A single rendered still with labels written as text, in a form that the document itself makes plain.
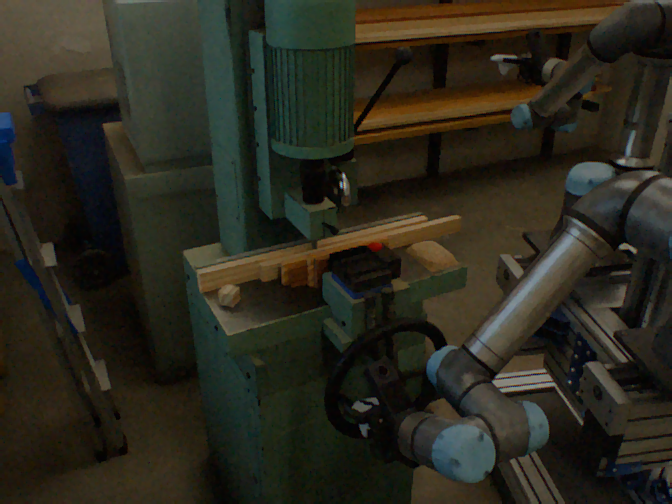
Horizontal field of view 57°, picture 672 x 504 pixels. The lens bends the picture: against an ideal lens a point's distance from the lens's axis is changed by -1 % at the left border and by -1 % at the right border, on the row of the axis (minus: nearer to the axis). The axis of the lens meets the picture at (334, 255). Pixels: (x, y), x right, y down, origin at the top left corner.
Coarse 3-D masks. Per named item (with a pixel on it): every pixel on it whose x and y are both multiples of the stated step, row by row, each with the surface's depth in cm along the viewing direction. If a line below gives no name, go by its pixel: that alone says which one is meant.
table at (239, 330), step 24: (408, 264) 150; (240, 288) 141; (264, 288) 141; (288, 288) 141; (312, 288) 141; (432, 288) 147; (456, 288) 151; (216, 312) 132; (240, 312) 132; (264, 312) 132; (288, 312) 132; (312, 312) 133; (240, 336) 127; (264, 336) 130; (288, 336) 133; (336, 336) 130
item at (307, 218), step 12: (288, 192) 145; (300, 192) 145; (288, 204) 146; (300, 204) 140; (312, 204) 139; (324, 204) 139; (288, 216) 147; (300, 216) 141; (312, 216) 137; (324, 216) 138; (336, 216) 140; (300, 228) 142; (312, 228) 138; (324, 228) 139
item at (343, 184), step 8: (336, 168) 155; (336, 176) 154; (344, 176) 154; (336, 184) 155; (344, 184) 153; (328, 192) 159; (336, 192) 156; (344, 192) 153; (336, 200) 157; (344, 200) 154; (344, 208) 155
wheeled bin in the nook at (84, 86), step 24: (96, 72) 296; (48, 96) 268; (72, 96) 265; (96, 96) 268; (72, 120) 269; (96, 120) 273; (120, 120) 278; (72, 144) 274; (96, 144) 279; (72, 168) 281; (96, 168) 284; (96, 192) 290; (96, 216) 296; (72, 240) 334; (96, 240) 302; (120, 240) 308; (72, 264) 302; (96, 264) 304; (120, 264) 315
